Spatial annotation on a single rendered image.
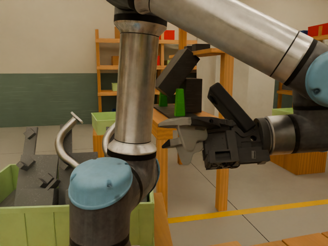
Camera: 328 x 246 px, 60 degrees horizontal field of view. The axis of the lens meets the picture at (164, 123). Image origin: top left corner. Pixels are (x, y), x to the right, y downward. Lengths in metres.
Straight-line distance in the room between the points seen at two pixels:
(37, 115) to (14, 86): 0.83
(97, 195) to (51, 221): 0.47
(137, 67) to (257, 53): 0.27
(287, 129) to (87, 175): 0.37
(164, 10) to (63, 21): 6.87
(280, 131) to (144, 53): 0.31
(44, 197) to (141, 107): 0.65
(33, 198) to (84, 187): 0.66
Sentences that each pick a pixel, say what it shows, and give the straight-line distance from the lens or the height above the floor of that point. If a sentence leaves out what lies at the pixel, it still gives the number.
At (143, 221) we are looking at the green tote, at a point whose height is 0.90.
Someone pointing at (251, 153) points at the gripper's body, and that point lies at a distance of 0.54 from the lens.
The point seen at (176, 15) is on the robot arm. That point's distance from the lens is 0.47.
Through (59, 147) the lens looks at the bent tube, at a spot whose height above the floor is 1.08.
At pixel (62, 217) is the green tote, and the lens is 0.97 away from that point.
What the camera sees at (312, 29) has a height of 2.16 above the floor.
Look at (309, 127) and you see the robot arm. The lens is 0.57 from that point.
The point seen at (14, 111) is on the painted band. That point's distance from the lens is 7.53.
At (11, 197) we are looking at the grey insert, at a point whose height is 0.85.
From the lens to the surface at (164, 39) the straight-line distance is 6.82.
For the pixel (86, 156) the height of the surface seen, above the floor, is 1.02.
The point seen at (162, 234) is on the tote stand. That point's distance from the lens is 1.09.
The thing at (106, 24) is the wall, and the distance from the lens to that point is 7.29.
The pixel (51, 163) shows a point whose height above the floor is 1.00.
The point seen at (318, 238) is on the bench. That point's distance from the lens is 1.01.
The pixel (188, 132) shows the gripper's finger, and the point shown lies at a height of 1.26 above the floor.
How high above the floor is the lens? 1.37
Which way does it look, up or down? 11 degrees down
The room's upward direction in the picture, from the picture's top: straight up
